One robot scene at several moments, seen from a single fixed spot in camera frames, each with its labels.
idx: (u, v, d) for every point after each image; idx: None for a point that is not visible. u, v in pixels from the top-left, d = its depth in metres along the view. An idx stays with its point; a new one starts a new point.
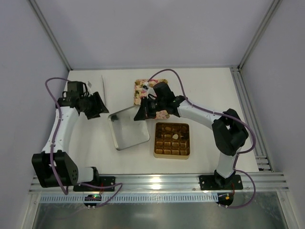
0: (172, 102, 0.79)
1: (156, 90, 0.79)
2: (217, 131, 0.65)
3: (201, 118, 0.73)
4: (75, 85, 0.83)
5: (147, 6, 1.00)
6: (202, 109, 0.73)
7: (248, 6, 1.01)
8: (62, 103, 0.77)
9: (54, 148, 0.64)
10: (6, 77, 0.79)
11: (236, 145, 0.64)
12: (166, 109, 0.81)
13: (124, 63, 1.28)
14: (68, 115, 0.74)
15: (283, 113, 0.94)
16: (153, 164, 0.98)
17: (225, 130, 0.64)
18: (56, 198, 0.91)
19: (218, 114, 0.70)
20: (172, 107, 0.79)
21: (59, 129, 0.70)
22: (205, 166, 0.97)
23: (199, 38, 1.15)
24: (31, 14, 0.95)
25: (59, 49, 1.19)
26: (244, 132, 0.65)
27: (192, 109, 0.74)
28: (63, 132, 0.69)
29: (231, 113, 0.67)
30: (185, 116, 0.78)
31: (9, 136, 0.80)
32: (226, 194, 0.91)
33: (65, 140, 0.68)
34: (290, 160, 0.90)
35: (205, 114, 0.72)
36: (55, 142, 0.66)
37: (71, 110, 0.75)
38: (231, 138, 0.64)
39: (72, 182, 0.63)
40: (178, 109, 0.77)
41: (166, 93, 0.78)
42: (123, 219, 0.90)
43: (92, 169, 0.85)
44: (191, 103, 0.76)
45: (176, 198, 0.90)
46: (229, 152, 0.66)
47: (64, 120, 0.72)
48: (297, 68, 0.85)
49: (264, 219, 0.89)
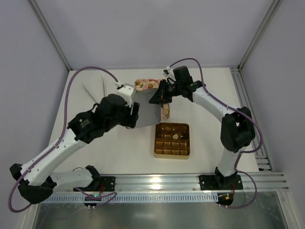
0: (189, 85, 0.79)
1: (174, 72, 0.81)
2: (226, 125, 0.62)
3: (214, 108, 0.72)
4: (105, 108, 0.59)
5: (146, 7, 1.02)
6: (218, 99, 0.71)
7: (247, 6, 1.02)
8: (74, 128, 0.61)
9: (26, 174, 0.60)
10: (6, 75, 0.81)
11: (240, 142, 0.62)
12: (182, 91, 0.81)
13: (123, 63, 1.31)
14: (66, 145, 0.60)
15: (284, 112, 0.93)
16: (153, 164, 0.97)
17: (234, 126, 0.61)
18: (56, 198, 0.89)
19: (232, 109, 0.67)
20: (188, 90, 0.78)
21: (47, 156, 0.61)
22: (205, 165, 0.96)
23: (198, 38, 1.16)
24: (31, 15, 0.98)
25: (59, 49, 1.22)
26: (251, 133, 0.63)
27: (207, 97, 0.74)
28: (45, 163, 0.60)
29: (244, 111, 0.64)
30: (198, 102, 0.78)
31: (9, 133, 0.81)
32: (226, 194, 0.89)
33: (43, 172, 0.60)
34: (290, 160, 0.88)
35: (218, 105, 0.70)
36: (32, 169, 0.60)
37: (73, 142, 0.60)
38: (238, 135, 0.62)
39: (33, 202, 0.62)
40: (193, 94, 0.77)
41: (184, 75, 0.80)
42: (123, 219, 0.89)
43: (91, 179, 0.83)
44: (208, 91, 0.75)
45: (176, 198, 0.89)
46: (231, 149, 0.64)
47: (58, 149, 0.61)
48: (297, 66, 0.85)
49: (264, 219, 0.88)
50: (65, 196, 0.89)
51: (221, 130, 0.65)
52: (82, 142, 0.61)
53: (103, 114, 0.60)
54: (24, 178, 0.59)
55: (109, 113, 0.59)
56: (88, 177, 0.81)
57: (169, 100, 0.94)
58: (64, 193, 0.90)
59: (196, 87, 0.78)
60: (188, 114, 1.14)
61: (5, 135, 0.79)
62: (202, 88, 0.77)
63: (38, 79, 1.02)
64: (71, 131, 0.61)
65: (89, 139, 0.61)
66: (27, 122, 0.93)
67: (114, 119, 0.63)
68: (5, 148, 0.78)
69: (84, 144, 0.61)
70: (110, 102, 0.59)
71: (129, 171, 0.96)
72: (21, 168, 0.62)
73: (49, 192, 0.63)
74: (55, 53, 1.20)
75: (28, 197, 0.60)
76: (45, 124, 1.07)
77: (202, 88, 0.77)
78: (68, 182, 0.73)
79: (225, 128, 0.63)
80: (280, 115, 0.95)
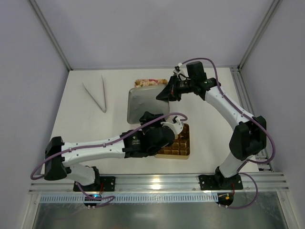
0: (203, 82, 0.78)
1: (188, 67, 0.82)
2: (239, 134, 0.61)
3: (227, 112, 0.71)
4: (158, 135, 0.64)
5: (146, 7, 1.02)
6: (233, 105, 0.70)
7: (248, 6, 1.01)
8: (127, 140, 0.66)
9: (66, 153, 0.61)
10: (6, 75, 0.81)
11: (249, 152, 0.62)
12: (195, 88, 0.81)
13: (123, 63, 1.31)
14: (112, 150, 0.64)
15: (284, 112, 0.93)
16: (153, 165, 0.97)
17: (246, 135, 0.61)
18: (56, 198, 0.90)
19: (246, 118, 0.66)
20: (201, 87, 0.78)
21: (93, 149, 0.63)
22: (205, 165, 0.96)
23: (198, 38, 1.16)
24: (31, 14, 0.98)
25: (59, 49, 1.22)
26: (263, 144, 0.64)
27: (220, 98, 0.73)
28: (87, 153, 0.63)
29: (259, 121, 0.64)
30: (210, 102, 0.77)
31: (9, 132, 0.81)
32: (226, 194, 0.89)
33: (80, 158, 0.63)
34: (290, 160, 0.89)
35: (232, 110, 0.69)
36: (73, 151, 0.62)
37: (119, 151, 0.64)
38: (249, 145, 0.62)
39: (45, 179, 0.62)
40: (207, 93, 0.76)
41: (198, 71, 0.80)
42: (123, 219, 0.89)
43: (94, 182, 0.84)
44: (222, 92, 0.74)
45: (176, 198, 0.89)
46: (239, 157, 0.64)
47: (104, 148, 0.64)
48: (298, 66, 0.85)
49: (264, 219, 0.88)
50: (65, 196, 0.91)
51: (232, 137, 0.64)
52: (123, 155, 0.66)
53: (152, 140, 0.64)
54: (62, 154, 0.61)
55: (157, 143, 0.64)
56: (91, 179, 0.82)
57: (178, 98, 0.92)
58: (65, 194, 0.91)
59: (211, 86, 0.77)
60: (188, 114, 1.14)
61: (5, 134, 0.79)
62: (217, 88, 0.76)
63: (38, 79, 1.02)
64: (122, 142, 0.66)
65: (129, 155, 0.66)
66: (27, 121, 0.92)
67: (156, 149, 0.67)
68: (5, 148, 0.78)
69: (122, 157, 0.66)
70: (163, 136, 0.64)
71: (128, 171, 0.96)
72: (62, 144, 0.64)
73: (63, 177, 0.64)
74: (55, 53, 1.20)
75: (50, 173, 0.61)
76: (45, 123, 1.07)
77: (217, 88, 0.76)
78: (78, 174, 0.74)
79: (236, 136, 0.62)
80: (280, 116, 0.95)
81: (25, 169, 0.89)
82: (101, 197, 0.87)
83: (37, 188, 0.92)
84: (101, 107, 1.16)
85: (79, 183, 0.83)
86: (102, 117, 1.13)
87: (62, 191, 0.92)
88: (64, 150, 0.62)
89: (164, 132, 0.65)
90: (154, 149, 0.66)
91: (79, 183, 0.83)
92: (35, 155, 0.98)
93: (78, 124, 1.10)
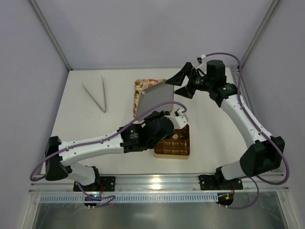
0: (221, 88, 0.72)
1: (209, 66, 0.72)
2: (254, 154, 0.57)
3: (243, 126, 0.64)
4: (156, 127, 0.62)
5: (146, 8, 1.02)
6: (252, 119, 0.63)
7: (248, 6, 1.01)
8: (127, 136, 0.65)
9: (64, 151, 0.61)
10: (6, 76, 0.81)
11: (260, 171, 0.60)
12: (212, 92, 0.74)
13: (122, 63, 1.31)
14: (109, 145, 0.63)
15: (284, 112, 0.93)
16: (153, 164, 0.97)
17: (261, 156, 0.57)
18: (56, 198, 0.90)
19: (264, 136, 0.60)
20: (218, 92, 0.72)
21: (89, 145, 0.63)
22: (205, 166, 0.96)
23: (198, 38, 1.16)
24: (31, 14, 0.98)
25: (59, 49, 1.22)
26: (275, 165, 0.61)
27: (238, 110, 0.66)
28: (84, 150, 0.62)
29: (277, 142, 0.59)
30: (226, 111, 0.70)
31: (9, 133, 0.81)
32: (226, 194, 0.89)
33: (77, 156, 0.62)
34: (290, 160, 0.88)
35: (249, 126, 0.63)
36: (70, 150, 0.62)
37: (116, 146, 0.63)
38: (261, 165, 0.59)
39: (46, 179, 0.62)
40: (224, 100, 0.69)
41: (218, 73, 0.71)
42: (123, 219, 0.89)
43: (94, 180, 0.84)
44: (241, 103, 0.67)
45: (176, 198, 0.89)
46: (247, 173, 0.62)
47: (101, 144, 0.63)
48: (298, 66, 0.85)
49: (263, 219, 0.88)
50: (65, 196, 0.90)
51: (246, 152, 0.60)
52: (122, 150, 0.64)
53: (150, 132, 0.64)
54: (59, 154, 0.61)
55: (156, 134, 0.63)
56: (91, 177, 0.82)
57: (189, 95, 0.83)
58: (64, 194, 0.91)
59: (229, 93, 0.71)
60: (189, 114, 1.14)
61: (5, 135, 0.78)
62: (236, 97, 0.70)
63: (38, 79, 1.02)
64: (119, 137, 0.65)
65: (128, 149, 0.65)
66: (27, 121, 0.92)
67: (155, 141, 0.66)
68: (4, 148, 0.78)
69: (121, 151, 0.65)
70: (162, 128, 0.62)
71: (129, 170, 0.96)
72: (60, 143, 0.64)
73: (64, 176, 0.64)
74: (55, 53, 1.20)
75: (51, 173, 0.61)
76: (45, 123, 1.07)
77: (236, 98, 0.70)
78: (78, 174, 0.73)
79: (250, 154, 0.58)
80: (280, 115, 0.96)
81: (25, 169, 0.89)
82: (101, 197, 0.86)
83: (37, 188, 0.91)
84: (101, 107, 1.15)
85: (79, 183, 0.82)
86: (102, 117, 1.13)
87: (62, 191, 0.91)
88: (61, 149, 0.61)
89: (163, 123, 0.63)
90: (153, 141, 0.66)
91: (79, 183, 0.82)
92: (35, 155, 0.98)
93: (77, 124, 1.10)
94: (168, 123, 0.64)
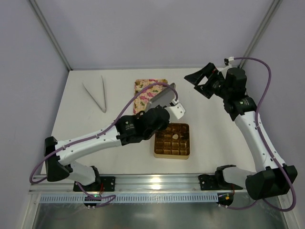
0: (238, 101, 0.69)
1: (229, 76, 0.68)
2: (262, 180, 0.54)
3: (254, 149, 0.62)
4: (152, 117, 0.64)
5: (146, 8, 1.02)
6: (266, 144, 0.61)
7: (248, 6, 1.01)
8: (122, 128, 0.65)
9: (61, 150, 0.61)
10: (6, 76, 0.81)
11: (265, 196, 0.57)
12: (227, 104, 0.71)
13: (122, 63, 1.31)
14: (106, 140, 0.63)
15: (284, 112, 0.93)
16: (153, 164, 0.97)
17: (269, 183, 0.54)
18: (56, 198, 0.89)
19: (276, 164, 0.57)
20: (234, 106, 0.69)
21: (86, 141, 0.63)
22: (205, 166, 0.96)
23: (198, 38, 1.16)
24: (31, 14, 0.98)
25: (59, 49, 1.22)
26: (283, 192, 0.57)
27: (253, 130, 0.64)
28: (81, 147, 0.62)
29: (288, 171, 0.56)
30: (240, 127, 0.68)
31: (9, 133, 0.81)
32: (226, 194, 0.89)
33: (75, 154, 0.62)
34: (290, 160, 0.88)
35: (262, 150, 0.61)
36: (66, 148, 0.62)
37: (113, 139, 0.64)
38: (268, 191, 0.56)
39: (48, 180, 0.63)
40: (239, 116, 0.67)
41: (238, 87, 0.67)
42: (123, 219, 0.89)
43: (94, 179, 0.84)
44: (258, 123, 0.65)
45: (176, 198, 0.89)
46: (251, 195, 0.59)
47: (97, 139, 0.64)
48: (298, 66, 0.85)
49: (263, 219, 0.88)
50: (65, 196, 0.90)
51: (254, 175, 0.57)
52: (120, 142, 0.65)
53: (147, 121, 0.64)
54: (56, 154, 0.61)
55: (152, 124, 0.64)
56: (92, 177, 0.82)
57: (206, 95, 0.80)
58: (64, 194, 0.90)
59: (246, 109, 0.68)
60: (189, 114, 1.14)
61: (5, 135, 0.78)
62: (253, 114, 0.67)
63: (38, 80, 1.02)
64: (114, 129, 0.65)
65: (125, 141, 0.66)
66: (27, 121, 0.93)
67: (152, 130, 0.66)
68: (4, 149, 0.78)
69: (119, 144, 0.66)
70: (157, 117, 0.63)
71: (128, 170, 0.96)
72: (55, 142, 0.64)
73: (65, 176, 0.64)
74: (55, 53, 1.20)
75: (50, 174, 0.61)
76: (45, 123, 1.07)
77: (253, 114, 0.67)
78: (78, 173, 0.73)
79: (257, 179, 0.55)
80: (280, 116, 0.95)
81: (25, 169, 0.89)
82: (101, 197, 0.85)
83: (37, 188, 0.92)
84: (101, 107, 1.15)
85: (79, 183, 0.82)
86: (102, 117, 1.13)
87: (62, 191, 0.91)
88: (58, 148, 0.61)
89: (159, 112, 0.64)
90: (149, 131, 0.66)
91: (79, 183, 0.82)
92: (35, 156, 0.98)
93: (77, 124, 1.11)
94: (163, 111, 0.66)
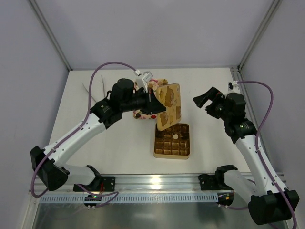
0: (238, 125, 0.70)
1: (228, 100, 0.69)
2: (264, 205, 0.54)
3: (256, 173, 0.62)
4: (117, 91, 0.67)
5: (146, 8, 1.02)
6: (267, 167, 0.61)
7: (247, 7, 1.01)
8: (98, 111, 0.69)
9: (53, 153, 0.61)
10: (6, 76, 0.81)
11: (268, 221, 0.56)
12: (228, 127, 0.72)
13: (123, 63, 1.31)
14: (90, 127, 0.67)
15: (284, 112, 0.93)
16: (153, 164, 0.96)
17: (271, 208, 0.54)
18: (56, 198, 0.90)
19: (277, 188, 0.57)
20: (235, 129, 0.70)
21: (73, 137, 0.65)
22: (204, 167, 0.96)
23: (198, 38, 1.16)
24: (30, 14, 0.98)
25: (59, 49, 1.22)
26: (288, 217, 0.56)
27: (253, 153, 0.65)
28: (70, 143, 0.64)
29: (290, 196, 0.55)
30: (241, 151, 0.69)
31: (9, 133, 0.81)
32: (226, 194, 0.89)
33: (67, 151, 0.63)
34: (289, 160, 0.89)
35: (263, 173, 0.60)
36: (57, 149, 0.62)
37: (96, 124, 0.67)
38: (270, 215, 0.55)
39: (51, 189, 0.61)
40: (239, 140, 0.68)
41: (238, 110, 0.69)
42: (123, 218, 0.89)
43: (94, 176, 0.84)
44: (258, 146, 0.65)
45: (176, 198, 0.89)
46: (254, 219, 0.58)
47: (82, 130, 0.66)
48: (299, 67, 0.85)
49: None
50: (65, 196, 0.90)
51: (256, 200, 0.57)
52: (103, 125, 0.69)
53: (118, 98, 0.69)
54: (49, 158, 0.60)
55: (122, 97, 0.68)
56: (92, 174, 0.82)
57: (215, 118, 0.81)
58: (64, 194, 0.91)
59: (246, 132, 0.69)
60: (189, 114, 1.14)
61: (5, 135, 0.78)
62: (253, 138, 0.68)
63: (38, 80, 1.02)
64: (93, 115, 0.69)
65: (108, 122, 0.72)
66: (27, 122, 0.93)
67: (129, 105, 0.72)
68: (4, 149, 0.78)
69: (104, 128, 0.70)
70: (123, 88, 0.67)
71: (129, 170, 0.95)
72: (44, 150, 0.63)
73: (65, 179, 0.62)
74: (55, 53, 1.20)
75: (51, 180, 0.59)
76: (45, 123, 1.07)
77: (253, 139, 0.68)
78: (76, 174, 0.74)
79: (259, 203, 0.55)
80: (280, 116, 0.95)
81: (24, 169, 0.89)
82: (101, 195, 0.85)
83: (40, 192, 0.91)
84: None
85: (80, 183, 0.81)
86: None
87: (62, 191, 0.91)
88: (48, 152, 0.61)
89: (122, 85, 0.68)
90: (126, 106, 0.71)
91: (79, 183, 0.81)
92: None
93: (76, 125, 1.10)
94: (123, 80, 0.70)
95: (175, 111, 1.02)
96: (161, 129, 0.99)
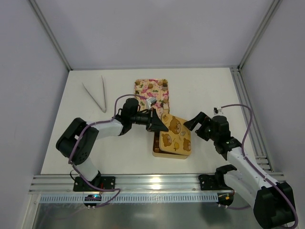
0: (225, 142, 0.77)
1: (214, 122, 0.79)
2: (261, 201, 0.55)
3: (248, 175, 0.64)
4: (127, 108, 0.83)
5: (146, 8, 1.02)
6: (255, 167, 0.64)
7: (248, 6, 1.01)
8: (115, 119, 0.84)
9: (94, 125, 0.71)
10: (6, 76, 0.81)
11: (277, 223, 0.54)
12: (218, 146, 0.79)
13: (122, 63, 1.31)
14: (115, 124, 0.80)
15: (284, 112, 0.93)
16: (153, 164, 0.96)
17: (270, 204, 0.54)
18: (56, 198, 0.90)
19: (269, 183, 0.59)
20: (223, 147, 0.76)
21: (106, 122, 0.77)
22: (205, 165, 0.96)
23: (198, 38, 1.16)
24: (30, 14, 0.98)
25: (59, 49, 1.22)
26: (293, 214, 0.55)
27: (242, 160, 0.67)
28: (104, 126, 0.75)
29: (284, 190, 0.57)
30: (232, 162, 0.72)
31: (9, 132, 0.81)
32: (226, 194, 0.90)
33: (101, 130, 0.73)
34: (289, 160, 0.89)
35: (254, 173, 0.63)
36: (96, 124, 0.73)
37: (118, 124, 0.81)
38: (274, 213, 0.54)
39: (77, 156, 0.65)
40: (228, 153, 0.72)
41: (223, 130, 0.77)
42: (123, 218, 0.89)
43: (97, 172, 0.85)
44: (245, 154, 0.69)
45: (176, 198, 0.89)
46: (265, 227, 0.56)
47: (111, 123, 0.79)
48: (299, 66, 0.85)
49: None
50: (65, 196, 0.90)
51: (256, 202, 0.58)
52: (118, 132, 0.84)
53: (128, 113, 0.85)
54: (92, 126, 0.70)
55: (131, 111, 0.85)
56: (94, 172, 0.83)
57: (205, 138, 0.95)
58: (64, 193, 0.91)
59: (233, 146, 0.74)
60: (190, 114, 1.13)
61: (4, 135, 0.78)
62: (239, 149, 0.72)
63: (38, 80, 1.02)
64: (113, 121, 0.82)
65: (122, 132, 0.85)
66: (27, 121, 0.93)
67: (136, 119, 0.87)
68: (4, 148, 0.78)
69: (116, 134, 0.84)
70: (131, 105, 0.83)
71: (129, 170, 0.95)
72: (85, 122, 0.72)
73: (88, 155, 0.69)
74: (55, 52, 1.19)
75: (86, 147, 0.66)
76: (45, 123, 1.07)
77: (239, 150, 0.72)
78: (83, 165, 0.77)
79: (259, 202, 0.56)
80: (280, 116, 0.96)
81: (24, 169, 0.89)
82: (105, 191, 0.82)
83: (42, 199, 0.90)
84: (101, 107, 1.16)
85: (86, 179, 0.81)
86: (102, 116, 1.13)
87: (62, 191, 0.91)
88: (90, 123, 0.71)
89: (130, 103, 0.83)
90: (134, 119, 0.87)
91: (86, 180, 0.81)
92: (35, 156, 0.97)
93: (101, 117, 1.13)
94: (132, 98, 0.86)
95: (182, 141, 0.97)
96: (164, 148, 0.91)
